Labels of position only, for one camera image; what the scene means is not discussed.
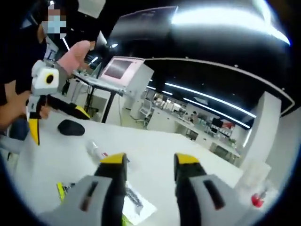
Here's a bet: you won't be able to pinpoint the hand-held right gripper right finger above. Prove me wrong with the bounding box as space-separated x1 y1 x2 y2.
174 153 250 226

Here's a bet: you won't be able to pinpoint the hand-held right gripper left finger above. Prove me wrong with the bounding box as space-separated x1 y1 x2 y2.
39 152 129 226

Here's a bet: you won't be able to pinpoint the green black skincare product packet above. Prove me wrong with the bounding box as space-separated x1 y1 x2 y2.
56 180 158 226

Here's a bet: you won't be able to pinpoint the white skincare tube red label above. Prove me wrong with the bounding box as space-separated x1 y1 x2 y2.
237 161 272 194
86 139 109 160

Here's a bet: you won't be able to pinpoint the clear skincare bottle red cap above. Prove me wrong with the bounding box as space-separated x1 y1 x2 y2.
251 188 268 209

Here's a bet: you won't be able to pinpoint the person's left hand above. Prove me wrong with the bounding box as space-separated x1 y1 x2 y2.
39 105 51 120

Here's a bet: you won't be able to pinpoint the person's legs in jeans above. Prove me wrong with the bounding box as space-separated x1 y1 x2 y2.
0 117 30 153

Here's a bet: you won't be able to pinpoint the black computer mouse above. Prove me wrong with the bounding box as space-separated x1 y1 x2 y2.
57 119 85 137

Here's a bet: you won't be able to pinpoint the black-legged standing desk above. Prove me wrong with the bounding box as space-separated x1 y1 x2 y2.
70 73 125 123

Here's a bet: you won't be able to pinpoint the person's dark shirt torso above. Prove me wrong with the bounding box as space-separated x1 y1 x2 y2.
0 14 51 106

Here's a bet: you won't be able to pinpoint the short ceiling light strip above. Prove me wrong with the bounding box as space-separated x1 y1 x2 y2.
61 37 71 51

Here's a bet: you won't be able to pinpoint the laptop with pink screen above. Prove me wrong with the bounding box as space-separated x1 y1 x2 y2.
81 56 145 91

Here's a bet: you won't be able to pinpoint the white office chair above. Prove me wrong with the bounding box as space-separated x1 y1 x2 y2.
140 98 153 122

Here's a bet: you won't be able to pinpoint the long ceiling light strip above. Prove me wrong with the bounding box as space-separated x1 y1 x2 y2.
183 97 251 129
164 82 257 119

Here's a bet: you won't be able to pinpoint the long white lab counter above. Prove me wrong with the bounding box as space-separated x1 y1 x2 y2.
147 105 241 163

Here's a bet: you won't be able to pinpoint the ceiling air conditioner unit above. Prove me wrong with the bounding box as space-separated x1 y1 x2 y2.
77 0 106 18

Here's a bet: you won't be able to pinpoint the wide bright ceiling light strip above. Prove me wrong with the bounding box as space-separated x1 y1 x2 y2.
171 7 292 46

